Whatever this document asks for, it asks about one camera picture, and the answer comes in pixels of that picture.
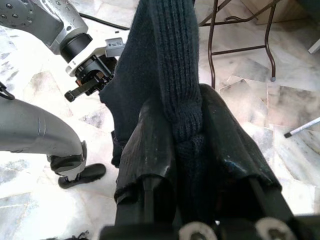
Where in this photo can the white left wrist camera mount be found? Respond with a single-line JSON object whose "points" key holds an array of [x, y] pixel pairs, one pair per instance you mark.
{"points": [[82, 58]]}

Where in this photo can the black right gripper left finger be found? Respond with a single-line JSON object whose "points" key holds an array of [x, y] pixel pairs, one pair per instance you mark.
{"points": [[147, 155]]}

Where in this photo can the marble-top folding table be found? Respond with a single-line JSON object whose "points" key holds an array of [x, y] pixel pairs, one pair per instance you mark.
{"points": [[212, 62]]}

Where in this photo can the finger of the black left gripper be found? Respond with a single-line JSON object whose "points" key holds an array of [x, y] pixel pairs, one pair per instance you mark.
{"points": [[82, 90]]}

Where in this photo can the black t-shirt with white text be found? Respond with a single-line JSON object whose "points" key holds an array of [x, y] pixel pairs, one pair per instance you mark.
{"points": [[175, 62]]}

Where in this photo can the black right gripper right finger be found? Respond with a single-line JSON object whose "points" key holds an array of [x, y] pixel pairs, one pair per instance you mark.
{"points": [[237, 162]]}

